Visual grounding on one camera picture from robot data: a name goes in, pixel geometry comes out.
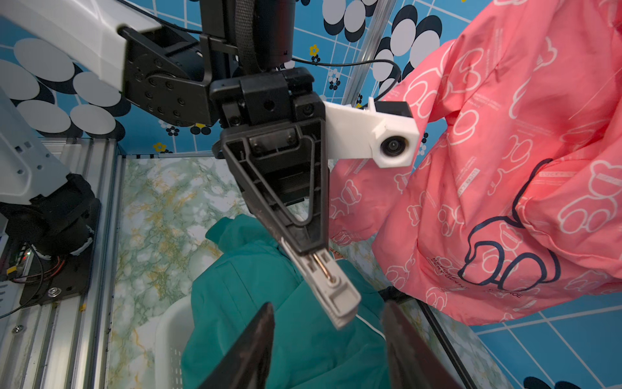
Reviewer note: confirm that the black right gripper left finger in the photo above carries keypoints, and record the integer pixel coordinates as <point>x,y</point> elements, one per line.
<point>247,364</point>

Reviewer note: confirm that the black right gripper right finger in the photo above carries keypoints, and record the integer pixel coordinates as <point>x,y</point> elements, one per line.
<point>411,363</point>

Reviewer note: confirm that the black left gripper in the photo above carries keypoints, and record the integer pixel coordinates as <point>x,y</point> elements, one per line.
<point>272,138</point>

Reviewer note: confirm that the green jacket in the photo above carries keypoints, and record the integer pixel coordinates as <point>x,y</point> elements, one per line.
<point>308,351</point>

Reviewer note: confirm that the white clothespin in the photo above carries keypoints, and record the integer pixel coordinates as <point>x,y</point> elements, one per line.
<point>331,287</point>

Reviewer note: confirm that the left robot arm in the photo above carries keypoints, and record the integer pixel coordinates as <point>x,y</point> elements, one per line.
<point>231,73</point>

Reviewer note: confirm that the black clothes rack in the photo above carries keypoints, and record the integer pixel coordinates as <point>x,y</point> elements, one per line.
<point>393,294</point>

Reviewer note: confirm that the white plastic basket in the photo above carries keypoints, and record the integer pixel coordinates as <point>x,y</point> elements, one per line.
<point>172,334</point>

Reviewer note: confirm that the pink jacket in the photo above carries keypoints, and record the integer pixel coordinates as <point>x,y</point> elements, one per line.
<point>517,207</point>

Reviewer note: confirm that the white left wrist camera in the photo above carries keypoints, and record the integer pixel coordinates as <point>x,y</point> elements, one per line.
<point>384,132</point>

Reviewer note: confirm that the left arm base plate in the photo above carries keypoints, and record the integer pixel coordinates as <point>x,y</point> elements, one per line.
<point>52,243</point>

